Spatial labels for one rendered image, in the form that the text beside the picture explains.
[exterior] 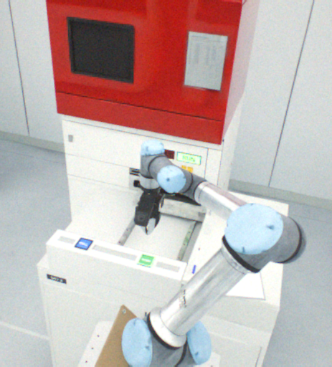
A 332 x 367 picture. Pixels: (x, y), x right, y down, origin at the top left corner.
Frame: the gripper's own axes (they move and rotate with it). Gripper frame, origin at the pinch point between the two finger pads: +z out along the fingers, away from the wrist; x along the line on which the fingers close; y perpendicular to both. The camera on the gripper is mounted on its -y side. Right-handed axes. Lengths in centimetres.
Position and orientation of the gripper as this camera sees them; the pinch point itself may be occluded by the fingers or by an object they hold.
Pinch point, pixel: (146, 233)
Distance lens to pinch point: 145.6
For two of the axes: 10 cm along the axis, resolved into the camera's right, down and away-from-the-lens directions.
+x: -9.5, -2.1, 2.2
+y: 2.9, -5.1, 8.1
